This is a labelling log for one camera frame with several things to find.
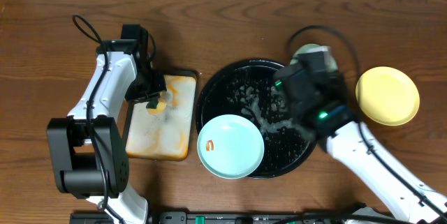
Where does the green yellow sponge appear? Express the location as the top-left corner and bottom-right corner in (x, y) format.
(146, 98), (167, 114)

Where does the light blue plate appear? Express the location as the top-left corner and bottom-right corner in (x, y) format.
(290, 43), (338, 72)
(197, 114), (265, 179)

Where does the yellow plate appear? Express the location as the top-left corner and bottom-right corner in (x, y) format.
(356, 66), (420, 126)

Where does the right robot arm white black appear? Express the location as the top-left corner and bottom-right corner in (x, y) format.
(274, 64), (446, 223)

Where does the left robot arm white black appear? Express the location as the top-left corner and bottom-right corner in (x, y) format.
(47, 38), (166, 223)

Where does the rectangular soapy water tray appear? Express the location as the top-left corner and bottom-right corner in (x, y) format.
(123, 70), (197, 161)

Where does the round black serving tray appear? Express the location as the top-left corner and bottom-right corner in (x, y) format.
(196, 59), (316, 179)

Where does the light blue plate front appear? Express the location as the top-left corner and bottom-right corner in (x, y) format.
(197, 114), (265, 179)

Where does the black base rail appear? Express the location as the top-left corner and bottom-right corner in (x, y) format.
(68, 204), (420, 224)

